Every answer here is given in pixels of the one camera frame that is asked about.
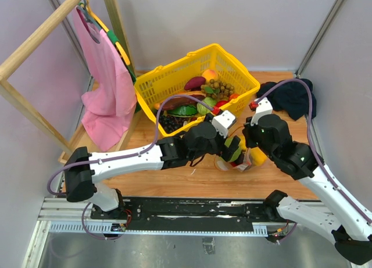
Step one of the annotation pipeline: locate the green cabbage front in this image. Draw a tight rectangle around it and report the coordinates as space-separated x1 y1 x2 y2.
196 97 217 116

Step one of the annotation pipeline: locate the peach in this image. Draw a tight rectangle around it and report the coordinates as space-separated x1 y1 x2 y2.
202 69 219 83

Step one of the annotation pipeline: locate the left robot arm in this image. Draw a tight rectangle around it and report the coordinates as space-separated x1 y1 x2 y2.
64 118 235 219

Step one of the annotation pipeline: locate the red tomato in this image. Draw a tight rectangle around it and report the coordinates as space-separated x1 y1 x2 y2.
215 100 229 108

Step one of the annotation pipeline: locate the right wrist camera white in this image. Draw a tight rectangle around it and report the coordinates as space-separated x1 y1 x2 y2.
249 97 273 126

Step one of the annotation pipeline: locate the black grape bunch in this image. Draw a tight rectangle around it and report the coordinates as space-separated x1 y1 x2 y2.
159 115 189 134

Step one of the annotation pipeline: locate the orange fruit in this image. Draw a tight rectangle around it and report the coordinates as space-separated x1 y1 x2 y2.
229 93 239 101

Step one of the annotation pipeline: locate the pink shirt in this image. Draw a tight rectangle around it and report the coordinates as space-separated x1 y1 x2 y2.
72 6 137 152

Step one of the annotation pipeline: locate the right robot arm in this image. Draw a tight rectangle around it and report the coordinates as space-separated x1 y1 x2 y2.
242 114 371 265

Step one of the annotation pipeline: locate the green cabbage back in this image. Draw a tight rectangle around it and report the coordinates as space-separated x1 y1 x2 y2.
225 135 242 162

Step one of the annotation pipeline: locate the yellow clothes hanger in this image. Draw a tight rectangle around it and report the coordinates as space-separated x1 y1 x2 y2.
91 10 131 66

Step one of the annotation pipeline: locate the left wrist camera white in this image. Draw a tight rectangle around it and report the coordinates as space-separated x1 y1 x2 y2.
212 110 237 138

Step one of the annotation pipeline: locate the clear zip top bag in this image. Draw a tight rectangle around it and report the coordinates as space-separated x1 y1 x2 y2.
213 124 268 173

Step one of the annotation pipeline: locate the purple sweet potato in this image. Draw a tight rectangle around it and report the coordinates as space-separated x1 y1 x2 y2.
184 76 206 91

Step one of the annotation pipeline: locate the watermelon slice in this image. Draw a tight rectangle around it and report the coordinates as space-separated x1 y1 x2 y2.
167 105 198 117

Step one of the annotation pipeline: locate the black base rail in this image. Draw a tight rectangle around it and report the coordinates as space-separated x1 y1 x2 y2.
90 197 286 233

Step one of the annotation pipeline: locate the green cabbage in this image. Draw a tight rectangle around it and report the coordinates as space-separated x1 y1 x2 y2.
196 97 217 116
225 135 242 162

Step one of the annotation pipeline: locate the grey clothes hanger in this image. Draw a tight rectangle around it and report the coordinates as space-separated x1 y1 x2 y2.
76 0 102 44

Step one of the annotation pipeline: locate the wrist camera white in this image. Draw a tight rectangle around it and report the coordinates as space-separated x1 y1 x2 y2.
249 97 273 126
212 110 237 138

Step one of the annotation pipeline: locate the wooden clothes rack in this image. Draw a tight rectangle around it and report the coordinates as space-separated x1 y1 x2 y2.
0 0 137 164

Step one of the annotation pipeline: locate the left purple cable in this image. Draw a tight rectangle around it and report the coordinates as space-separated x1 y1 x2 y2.
46 95 219 196

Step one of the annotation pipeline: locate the yellow plastic basket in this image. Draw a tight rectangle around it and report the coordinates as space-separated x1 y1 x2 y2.
134 44 260 137

